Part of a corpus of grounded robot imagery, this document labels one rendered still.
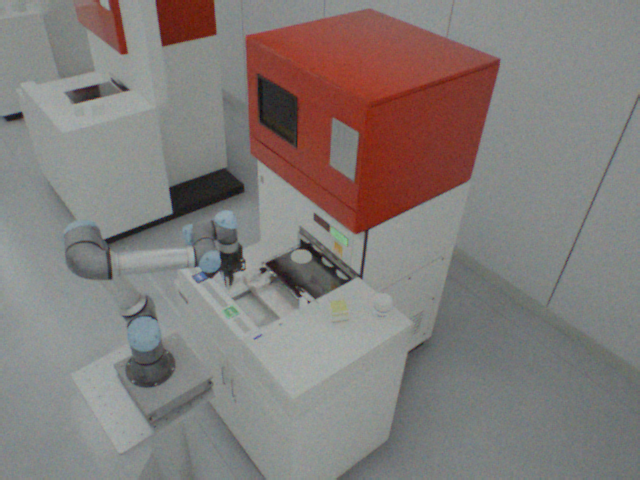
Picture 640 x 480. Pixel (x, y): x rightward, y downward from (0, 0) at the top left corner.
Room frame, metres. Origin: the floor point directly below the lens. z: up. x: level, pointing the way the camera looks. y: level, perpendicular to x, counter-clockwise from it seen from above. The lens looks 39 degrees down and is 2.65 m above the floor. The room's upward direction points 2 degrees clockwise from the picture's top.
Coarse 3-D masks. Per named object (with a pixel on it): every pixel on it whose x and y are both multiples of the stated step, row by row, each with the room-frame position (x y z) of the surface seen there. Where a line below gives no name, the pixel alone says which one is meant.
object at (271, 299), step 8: (272, 288) 1.81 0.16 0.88; (264, 296) 1.76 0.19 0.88; (272, 296) 1.76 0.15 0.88; (280, 296) 1.76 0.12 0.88; (264, 304) 1.73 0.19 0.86; (272, 304) 1.71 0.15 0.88; (280, 304) 1.71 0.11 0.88; (288, 304) 1.72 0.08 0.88; (272, 312) 1.68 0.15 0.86; (280, 312) 1.66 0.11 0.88; (288, 312) 1.67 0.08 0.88
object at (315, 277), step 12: (288, 252) 2.05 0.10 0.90; (312, 252) 2.06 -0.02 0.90; (276, 264) 1.96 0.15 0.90; (288, 264) 1.96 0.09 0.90; (300, 264) 1.96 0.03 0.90; (312, 264) 1.97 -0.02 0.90; (324, 264) 1.97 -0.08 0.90; (288, 276) 1.88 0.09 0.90; (300, 276) 1.88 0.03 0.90; (312, 276) 1.88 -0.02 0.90; (324, 276) 1.89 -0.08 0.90; (336, 276) 1.89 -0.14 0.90; (312, 288) 1.80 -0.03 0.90; (324, 288) 1.81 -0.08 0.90
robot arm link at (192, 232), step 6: (204, 222) 1.57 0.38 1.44; (210, 222) 1.57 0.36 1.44; (186, 228) 1.53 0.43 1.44; (192, 228) 1.53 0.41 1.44; (198, 228) 1.53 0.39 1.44; (204, 228) 1.53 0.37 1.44; (210, 228) 1.54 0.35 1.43; (186, 234) 1.51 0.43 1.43; (192, 234) 1.51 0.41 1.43; (198, 234) 1.50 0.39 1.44; (204, 234) 1.50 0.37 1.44; (210, 234) 1.52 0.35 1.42; (216, 234) 1.54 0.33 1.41; (186, 240) 1.50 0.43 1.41; (192, 240) 1.49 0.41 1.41
